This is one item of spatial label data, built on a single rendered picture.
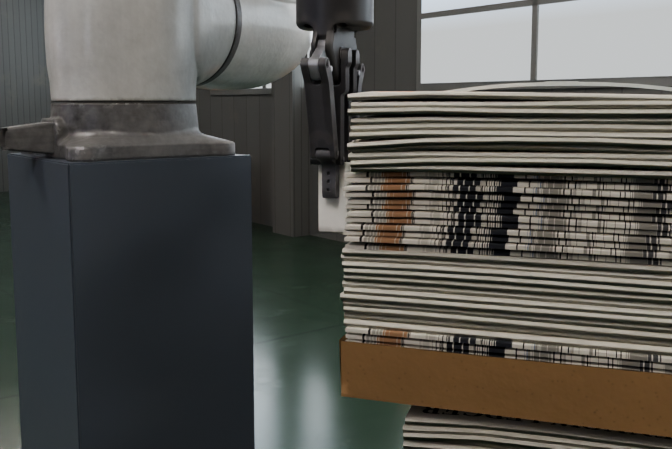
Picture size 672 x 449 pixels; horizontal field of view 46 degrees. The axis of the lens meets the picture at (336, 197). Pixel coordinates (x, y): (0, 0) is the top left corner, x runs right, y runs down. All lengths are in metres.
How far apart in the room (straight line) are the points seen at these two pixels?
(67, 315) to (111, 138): 0.18
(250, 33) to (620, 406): 0.60
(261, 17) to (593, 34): 3.61
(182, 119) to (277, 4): 0.23
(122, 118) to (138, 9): 0.11
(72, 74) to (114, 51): 0.05
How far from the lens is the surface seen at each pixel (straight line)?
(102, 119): 0.82
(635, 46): 4.34
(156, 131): 0.83
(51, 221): 0.83
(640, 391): 0.57
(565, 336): 0.57
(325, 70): 0.72
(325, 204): 0.78
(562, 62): 4.58
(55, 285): 0.84
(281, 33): 1.00
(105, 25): 0.82
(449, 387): 0.58
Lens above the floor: 1.05
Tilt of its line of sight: 7 degrees down
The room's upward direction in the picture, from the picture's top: straight up
